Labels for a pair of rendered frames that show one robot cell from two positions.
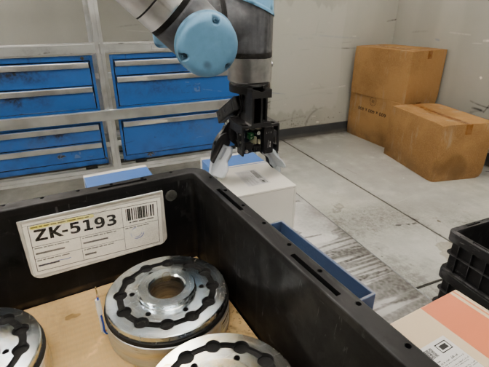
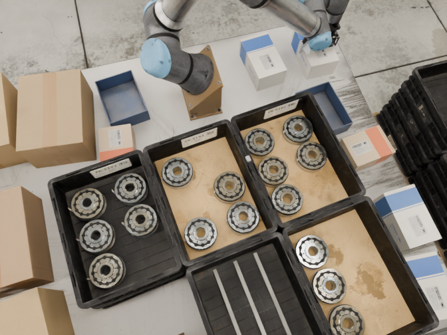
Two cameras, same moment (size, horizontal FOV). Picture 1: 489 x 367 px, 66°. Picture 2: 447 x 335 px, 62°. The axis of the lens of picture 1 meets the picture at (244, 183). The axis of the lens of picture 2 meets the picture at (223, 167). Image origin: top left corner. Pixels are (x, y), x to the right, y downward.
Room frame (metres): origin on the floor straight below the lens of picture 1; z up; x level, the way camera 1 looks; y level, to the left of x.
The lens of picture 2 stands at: (-0.38, 0.28, 2.01)
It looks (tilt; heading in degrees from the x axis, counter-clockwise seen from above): 69 degrees down; 4
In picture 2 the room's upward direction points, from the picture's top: 4 degrees clockwise
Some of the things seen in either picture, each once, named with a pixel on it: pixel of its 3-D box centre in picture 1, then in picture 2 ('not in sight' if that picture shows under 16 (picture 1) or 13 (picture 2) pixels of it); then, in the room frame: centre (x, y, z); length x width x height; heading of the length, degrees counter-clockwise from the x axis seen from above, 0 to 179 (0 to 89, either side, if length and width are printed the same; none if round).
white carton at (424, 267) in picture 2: not in sight; (423, 286); (-0.22, -0.40, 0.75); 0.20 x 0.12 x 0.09; 19
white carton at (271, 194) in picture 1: (244, 191); (313, 50); (0.68, 0.00, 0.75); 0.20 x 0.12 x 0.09; 23
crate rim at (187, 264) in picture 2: not in sight; (207, 188); (-0.03, 0.34, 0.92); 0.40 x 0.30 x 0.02; 29
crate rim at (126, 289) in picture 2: not in sight; (113, 223); (-0.17, 0.60, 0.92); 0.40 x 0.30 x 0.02; 29
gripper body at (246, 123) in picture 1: (250, 118); (326, 29); (0.66, -0.01, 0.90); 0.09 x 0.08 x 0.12; 23
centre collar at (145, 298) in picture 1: (167, 288); (298, 127); (0.25, 0.07, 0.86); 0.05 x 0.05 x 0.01
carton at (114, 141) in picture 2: not in sight; (118, 149); (0.13, 0.70, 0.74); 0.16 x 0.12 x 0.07; 18
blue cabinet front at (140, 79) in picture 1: (184, 104); not in sight; (2.08, 0.34, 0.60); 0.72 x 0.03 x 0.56; 113
